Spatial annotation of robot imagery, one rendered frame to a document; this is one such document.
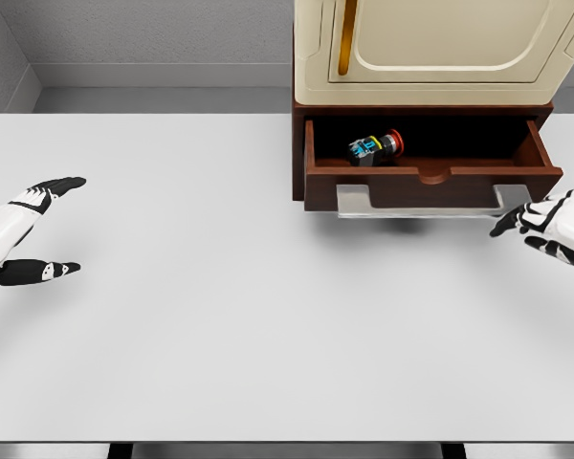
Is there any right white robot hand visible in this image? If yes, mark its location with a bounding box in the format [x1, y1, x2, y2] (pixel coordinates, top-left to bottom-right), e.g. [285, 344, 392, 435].
[489, 186, 574, 273]

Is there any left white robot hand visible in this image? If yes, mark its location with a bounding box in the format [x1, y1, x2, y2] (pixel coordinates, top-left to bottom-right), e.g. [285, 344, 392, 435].
[0, 176, 88, 288]

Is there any black switch with red button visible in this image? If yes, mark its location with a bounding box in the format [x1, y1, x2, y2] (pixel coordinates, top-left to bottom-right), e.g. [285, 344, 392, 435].
[347, 127, 406, 168]

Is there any cream and brown cabinet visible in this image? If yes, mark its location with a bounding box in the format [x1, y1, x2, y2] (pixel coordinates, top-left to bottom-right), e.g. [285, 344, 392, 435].
[291, 0, 574, 203]

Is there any brown drawer with silver handle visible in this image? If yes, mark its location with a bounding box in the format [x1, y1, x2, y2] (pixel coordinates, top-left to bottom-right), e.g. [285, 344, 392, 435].
[303, 118, 564, 220]

